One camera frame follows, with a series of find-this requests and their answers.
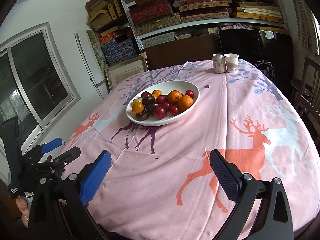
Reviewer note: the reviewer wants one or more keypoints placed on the dark purple fruit back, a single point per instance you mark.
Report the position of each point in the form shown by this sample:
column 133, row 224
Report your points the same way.
column 151, row 107

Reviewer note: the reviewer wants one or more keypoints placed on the small red tomato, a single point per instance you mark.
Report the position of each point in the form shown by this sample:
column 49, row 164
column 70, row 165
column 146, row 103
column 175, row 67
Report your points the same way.
column 160, row 99

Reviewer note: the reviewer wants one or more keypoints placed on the red plum in plate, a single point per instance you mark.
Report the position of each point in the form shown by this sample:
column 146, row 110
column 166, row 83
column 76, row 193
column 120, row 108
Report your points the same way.
column 145, row 93

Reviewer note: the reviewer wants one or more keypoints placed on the window with frame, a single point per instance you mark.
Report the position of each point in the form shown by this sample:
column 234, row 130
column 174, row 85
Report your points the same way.
column 35, row 85

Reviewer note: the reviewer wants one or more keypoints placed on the dark plum in plate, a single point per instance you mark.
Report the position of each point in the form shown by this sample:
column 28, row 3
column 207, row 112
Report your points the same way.
column 142, row 116
column 148, row 99

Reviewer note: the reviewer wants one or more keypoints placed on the pink drink can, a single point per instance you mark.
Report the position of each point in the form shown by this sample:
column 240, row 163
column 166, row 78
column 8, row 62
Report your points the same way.
column 218, row 63

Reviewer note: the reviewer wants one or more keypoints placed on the dark plum in plate front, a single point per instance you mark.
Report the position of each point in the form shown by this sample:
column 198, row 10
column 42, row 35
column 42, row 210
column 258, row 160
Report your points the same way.
column 142, row 116

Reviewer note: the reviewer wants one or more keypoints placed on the white oval plate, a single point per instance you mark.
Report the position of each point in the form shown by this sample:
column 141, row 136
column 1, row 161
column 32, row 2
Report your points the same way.
column 165, row 88

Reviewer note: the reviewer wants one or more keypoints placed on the metal storage shelf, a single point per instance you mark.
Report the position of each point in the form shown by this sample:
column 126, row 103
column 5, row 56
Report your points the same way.
column 151, row 19

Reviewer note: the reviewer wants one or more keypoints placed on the person's left hand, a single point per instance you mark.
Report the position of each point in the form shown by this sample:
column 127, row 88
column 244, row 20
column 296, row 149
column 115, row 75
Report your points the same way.
column 23, row 207

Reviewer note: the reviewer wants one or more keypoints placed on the white paper cup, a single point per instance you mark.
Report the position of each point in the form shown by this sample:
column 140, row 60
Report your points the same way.
column 231, row 62

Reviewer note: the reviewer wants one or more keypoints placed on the dark plum in plate back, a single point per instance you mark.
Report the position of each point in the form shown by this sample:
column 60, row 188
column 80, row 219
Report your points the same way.
column 148, row 99

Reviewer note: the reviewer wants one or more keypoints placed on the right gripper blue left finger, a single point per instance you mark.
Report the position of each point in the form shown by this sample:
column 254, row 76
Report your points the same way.
column 59, row 208

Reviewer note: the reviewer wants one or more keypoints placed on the dark cabinet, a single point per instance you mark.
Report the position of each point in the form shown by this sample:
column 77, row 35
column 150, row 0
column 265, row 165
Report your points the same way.
column 270, row 51

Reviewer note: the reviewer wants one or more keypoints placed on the large red plum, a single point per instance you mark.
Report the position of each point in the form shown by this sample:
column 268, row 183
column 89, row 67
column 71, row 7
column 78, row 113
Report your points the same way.
column 160, row 112

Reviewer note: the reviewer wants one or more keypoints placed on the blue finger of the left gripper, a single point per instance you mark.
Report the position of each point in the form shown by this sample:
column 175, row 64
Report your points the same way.
column 58, row 164
column 39, row 150

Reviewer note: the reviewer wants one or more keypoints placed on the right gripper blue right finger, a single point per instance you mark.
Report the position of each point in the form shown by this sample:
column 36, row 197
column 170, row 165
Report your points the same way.
column 273, row 219

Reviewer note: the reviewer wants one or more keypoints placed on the pink deer print tablecloth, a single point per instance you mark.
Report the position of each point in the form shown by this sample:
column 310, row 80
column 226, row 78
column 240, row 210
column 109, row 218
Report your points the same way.
column 161, row 185

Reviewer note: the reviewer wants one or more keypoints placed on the large mandarin orange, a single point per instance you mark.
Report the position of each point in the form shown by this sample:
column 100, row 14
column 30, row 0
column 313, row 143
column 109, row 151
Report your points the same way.
column 174, row 96

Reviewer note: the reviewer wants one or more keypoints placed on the framed picture leaning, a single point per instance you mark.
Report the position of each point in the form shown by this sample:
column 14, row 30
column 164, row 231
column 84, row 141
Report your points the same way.
column 121, row 71

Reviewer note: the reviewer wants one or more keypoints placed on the yellow-green orange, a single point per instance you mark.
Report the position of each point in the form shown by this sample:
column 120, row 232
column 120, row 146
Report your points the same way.
column 157, row 92

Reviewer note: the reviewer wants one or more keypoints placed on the stack of blue patterned boxes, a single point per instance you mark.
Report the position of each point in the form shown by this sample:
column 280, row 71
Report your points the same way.
column 118, row 48

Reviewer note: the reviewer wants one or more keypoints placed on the wooden chair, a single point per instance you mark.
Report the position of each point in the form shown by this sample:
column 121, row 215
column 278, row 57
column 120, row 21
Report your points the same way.
column 306, row 97

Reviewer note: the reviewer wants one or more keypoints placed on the pale yellow round fruit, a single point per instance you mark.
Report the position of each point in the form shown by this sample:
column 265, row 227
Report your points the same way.
column 137, row 100

